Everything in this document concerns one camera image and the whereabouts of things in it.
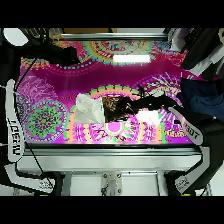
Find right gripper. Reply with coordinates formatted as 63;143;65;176
122;95;158;114

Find white T-shirt with dark print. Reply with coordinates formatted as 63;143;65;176
73;93;162;125

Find heap of clothes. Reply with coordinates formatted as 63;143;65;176
163;27;196;52

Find dark blue garment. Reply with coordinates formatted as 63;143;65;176
175;77;224;122

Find white garment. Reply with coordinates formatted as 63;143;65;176
191;44;224;77

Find black garment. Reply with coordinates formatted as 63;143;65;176
180;27;224;70

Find silver frame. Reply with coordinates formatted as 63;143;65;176
13;31;214;197

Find black cable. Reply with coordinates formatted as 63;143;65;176
13;57;55;192

